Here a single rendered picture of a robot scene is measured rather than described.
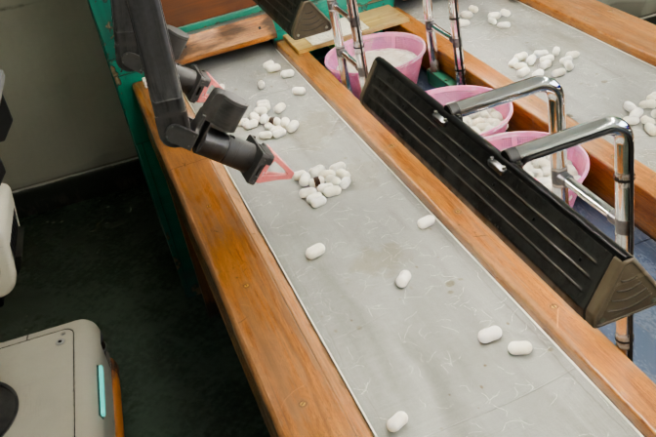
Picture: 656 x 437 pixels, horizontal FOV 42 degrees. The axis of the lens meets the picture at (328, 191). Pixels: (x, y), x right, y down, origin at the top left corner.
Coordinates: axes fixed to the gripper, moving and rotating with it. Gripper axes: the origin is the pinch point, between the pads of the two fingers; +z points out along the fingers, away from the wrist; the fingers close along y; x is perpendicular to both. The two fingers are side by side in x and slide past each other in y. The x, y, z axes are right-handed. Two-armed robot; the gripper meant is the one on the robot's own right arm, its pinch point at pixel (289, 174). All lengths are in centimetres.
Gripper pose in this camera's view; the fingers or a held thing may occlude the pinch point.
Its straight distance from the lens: 167.3
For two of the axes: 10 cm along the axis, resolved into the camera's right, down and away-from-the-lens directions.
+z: 8.1, 3.2, 4.8
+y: -3.3, -4.3, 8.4
